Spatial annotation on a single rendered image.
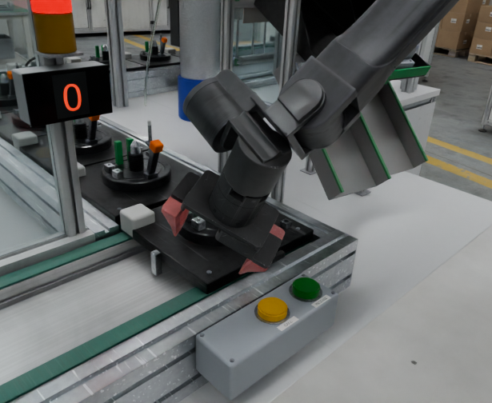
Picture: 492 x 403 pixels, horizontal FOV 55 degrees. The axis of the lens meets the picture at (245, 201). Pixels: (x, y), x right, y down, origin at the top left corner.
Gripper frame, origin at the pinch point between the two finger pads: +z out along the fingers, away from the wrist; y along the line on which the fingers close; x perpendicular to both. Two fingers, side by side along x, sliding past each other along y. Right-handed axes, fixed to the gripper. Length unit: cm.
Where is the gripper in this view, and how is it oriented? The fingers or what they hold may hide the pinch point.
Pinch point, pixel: (210, 248)
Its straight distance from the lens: 61.3
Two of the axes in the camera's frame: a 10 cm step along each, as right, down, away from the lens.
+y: 8.6, 5.0, -0.2
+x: 3.8, -6.3, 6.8
